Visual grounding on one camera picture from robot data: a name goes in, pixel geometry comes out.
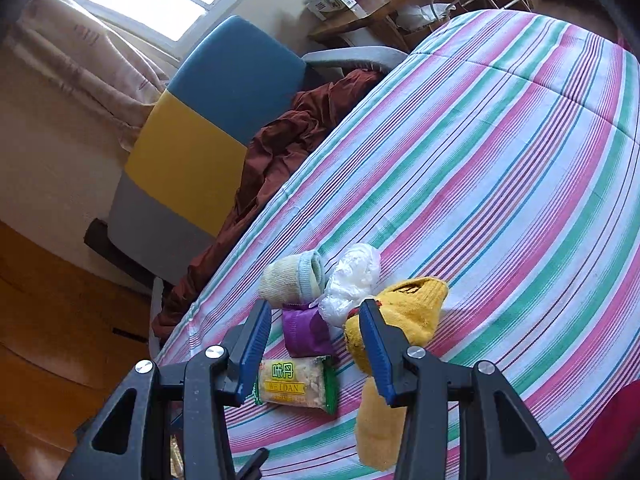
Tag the white plastic bag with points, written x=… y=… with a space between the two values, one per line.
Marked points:
x=420 y=12
x=352 y=280

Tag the maroon blanket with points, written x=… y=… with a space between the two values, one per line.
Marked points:
x=285 y=145

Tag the yellow sock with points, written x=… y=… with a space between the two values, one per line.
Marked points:
x=405 y=310

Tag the grey yellow blue armchair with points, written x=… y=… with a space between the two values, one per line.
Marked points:
x=185 y=160

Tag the cream sock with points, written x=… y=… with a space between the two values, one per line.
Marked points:
x=292 y=277

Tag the green yellow snack packet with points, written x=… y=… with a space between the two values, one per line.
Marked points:
x=295 y=385

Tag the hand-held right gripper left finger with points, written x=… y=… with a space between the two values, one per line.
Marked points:
x=252 y=355

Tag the purple packet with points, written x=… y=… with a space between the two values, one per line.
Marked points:
x=305 y=332

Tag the dark brown wooden frame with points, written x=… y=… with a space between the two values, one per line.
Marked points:
x=115 y=255

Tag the patterned beige curtain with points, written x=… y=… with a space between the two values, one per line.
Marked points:
x=90 y=65

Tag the red clothing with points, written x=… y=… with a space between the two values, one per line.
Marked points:
x=610 y=440

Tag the wooden desk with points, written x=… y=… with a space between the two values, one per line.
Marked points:
x=360 y=22

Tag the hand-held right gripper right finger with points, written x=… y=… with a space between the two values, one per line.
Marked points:
x=375 y=355

